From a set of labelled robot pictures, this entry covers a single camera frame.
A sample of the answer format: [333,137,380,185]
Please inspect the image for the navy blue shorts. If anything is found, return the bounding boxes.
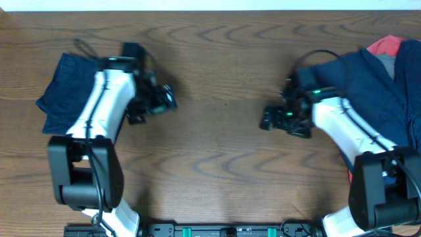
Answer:
[36,53,99,135]

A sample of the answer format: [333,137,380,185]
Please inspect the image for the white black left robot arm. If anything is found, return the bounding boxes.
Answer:
[47,57,177,237]

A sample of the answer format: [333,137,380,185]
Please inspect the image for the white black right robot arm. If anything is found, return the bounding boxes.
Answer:
[260,88,420,236]

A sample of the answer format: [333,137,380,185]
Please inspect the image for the grey garment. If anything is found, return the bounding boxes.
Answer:
[375,54,396,80]

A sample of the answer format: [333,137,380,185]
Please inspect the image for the navy blue clothes pile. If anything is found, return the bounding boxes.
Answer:
[296,40,420,151]

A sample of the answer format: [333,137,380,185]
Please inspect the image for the red garment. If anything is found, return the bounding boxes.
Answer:
[347,34,407,184]

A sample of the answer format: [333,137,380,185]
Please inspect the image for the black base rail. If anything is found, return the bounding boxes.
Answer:
[64,215,326,237]

